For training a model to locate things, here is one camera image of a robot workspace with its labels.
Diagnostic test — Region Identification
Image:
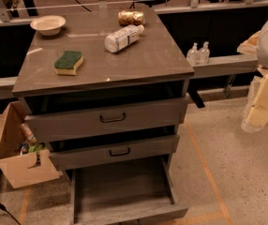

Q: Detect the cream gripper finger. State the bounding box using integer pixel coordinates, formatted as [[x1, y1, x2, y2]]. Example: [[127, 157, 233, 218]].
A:
[[245, 70, 268, 129], [237, 31, 261, 54]]

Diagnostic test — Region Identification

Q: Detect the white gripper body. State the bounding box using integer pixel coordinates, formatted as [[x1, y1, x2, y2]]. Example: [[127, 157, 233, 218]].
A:
[[240, 68, 268, 134]]

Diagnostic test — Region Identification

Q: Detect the green yellow sponge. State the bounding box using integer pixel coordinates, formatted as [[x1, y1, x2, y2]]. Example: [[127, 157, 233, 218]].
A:
[[54, 51, 83, 76]]

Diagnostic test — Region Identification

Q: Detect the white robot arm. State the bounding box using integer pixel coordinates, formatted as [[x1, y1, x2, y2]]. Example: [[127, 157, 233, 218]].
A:
[[237, 21, 268, 133]]

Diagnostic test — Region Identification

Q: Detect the grey drawer cabinet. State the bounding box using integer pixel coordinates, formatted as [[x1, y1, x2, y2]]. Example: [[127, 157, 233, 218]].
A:
[[11, 7, 195, 173]]

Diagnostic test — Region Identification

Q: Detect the grey top drawer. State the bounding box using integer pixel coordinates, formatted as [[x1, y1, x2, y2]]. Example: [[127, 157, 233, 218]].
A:
[[25, 97, 186, 142]]

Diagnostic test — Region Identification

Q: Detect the clear sanitizer bottle right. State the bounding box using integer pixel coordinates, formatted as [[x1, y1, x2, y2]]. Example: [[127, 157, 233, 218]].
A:
[[199, 41, 210, 64]]

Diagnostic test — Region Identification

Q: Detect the clear sanitizer bottle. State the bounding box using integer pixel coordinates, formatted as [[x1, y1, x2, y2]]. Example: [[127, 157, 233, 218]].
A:
[[186, 43, 199, 66], [199, 41, 210, 64]]

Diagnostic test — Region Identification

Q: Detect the clear sanitizer bottle left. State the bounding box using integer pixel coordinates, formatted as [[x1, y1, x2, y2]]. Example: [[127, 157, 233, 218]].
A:
[[186, 43, 199, 66]]

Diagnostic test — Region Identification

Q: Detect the white plastic bottle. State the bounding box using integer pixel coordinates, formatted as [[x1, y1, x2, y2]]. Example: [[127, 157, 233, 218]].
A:
[[104, 24, 144, 53]]

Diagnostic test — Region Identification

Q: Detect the gold crumpled can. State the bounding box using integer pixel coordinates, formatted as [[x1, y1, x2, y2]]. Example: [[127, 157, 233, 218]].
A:
[[118, 10, 144, 25]]

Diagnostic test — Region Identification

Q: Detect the white ceramic bowl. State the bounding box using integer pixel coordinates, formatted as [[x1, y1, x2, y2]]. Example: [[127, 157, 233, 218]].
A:
[[30, 15, 66, 37]]

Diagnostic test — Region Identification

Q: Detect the snack packet in box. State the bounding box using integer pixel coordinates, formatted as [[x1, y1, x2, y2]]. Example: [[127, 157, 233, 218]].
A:
[[20, 123, 37, 143]]

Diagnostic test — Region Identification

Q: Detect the brown cardboard box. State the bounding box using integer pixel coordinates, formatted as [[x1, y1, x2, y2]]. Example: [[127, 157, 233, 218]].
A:
[[0, 102, 60, 188]]

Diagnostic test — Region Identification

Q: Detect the grey metal rail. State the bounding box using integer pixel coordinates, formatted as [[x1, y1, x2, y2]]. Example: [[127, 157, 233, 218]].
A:
[[193, 54, 258, 79]]

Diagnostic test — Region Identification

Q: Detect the black cable on floor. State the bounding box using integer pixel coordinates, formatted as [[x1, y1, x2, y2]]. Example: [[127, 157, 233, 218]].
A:
[[0, 200, 22, 225]]

